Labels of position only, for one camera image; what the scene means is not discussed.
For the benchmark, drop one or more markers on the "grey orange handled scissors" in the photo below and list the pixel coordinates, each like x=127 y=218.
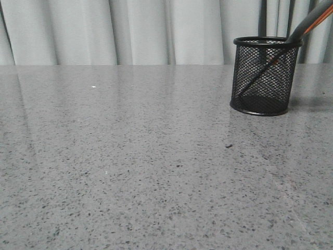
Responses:
x=313 y=19

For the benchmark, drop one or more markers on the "black mesh pen bucket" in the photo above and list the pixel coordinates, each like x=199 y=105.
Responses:
x=263 y=75

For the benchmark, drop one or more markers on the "grey pleated curtain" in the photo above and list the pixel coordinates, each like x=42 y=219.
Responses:
x=138 y=32

